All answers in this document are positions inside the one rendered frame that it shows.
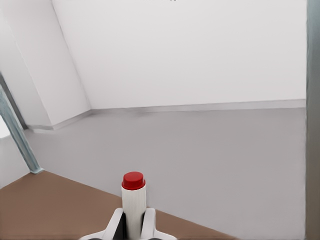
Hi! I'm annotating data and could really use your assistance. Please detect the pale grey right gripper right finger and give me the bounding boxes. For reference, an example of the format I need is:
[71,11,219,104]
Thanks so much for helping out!
[140,207,177,240]

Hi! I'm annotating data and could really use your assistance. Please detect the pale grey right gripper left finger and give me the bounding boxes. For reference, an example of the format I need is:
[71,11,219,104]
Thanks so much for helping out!
[81,207,127,240]

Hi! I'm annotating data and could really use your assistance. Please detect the white bottle with red cap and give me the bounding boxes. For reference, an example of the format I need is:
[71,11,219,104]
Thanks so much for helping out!
[121,171,147,240]

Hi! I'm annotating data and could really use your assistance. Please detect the silver frame post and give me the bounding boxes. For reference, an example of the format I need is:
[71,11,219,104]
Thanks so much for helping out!
[304,0,320,240]
[0,71,45,175]

